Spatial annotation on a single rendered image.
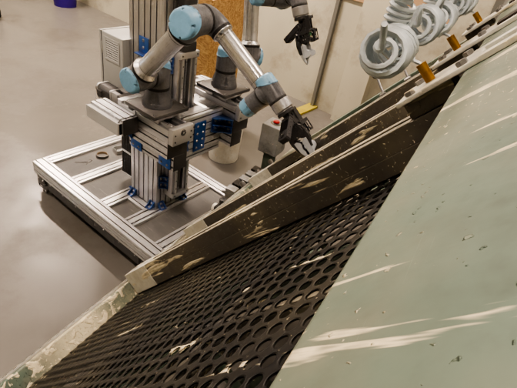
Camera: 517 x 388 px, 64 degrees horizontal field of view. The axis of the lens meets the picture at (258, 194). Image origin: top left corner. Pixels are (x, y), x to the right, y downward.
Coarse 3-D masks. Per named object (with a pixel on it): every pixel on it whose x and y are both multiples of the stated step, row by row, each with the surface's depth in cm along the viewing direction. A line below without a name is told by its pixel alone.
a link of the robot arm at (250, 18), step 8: (248, 0) 224; (248, 8) 226; (256, 8) 226; (248, 16) 227; (256, 16) 228; (248, 24) 229; (256, 24) 230; (248, 32) 230; (256, 32) 232; (248, 40) 232; (256, 40) 234; (248, 48) 232; (256, 48) 234; (256, 56) 235
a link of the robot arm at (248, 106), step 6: (246, 96) 162; (252, 96) 158; (240, 102) 164; (246, 102) 161; (252, 102) 159; (258, 102) 158; (240, 108) 164; (246, 108) 162; (252, 108) 161; (258, 108) 161; (246, 114) 164; (252, 114) 164
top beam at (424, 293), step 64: (512, 64) 41; (448, 128) 34; (512, 128) 24; (448, 192) 21; (512, 192) 17; (384, 256) 19; (448, 256) 16; (512, 256) 13; (320, 320) 17; (384, 320) 15; (448, 320) 12; (512, 320) 11; (320, 384) 14; (384, 384) 12; (448, 384) 10; (512, 384) 9
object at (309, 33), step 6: (294, 18) 191; (300, 18) 189; (306, 18) 188; (300, 24) 191; (306, 24) 189; (300, 30) 193; (306, 30) 188; (312, 30) 191; (300, 36) 193; (306, 36) 190; (312, 36) 192; (318, 36) 193; (300, 42) 194; (306, 42) 192
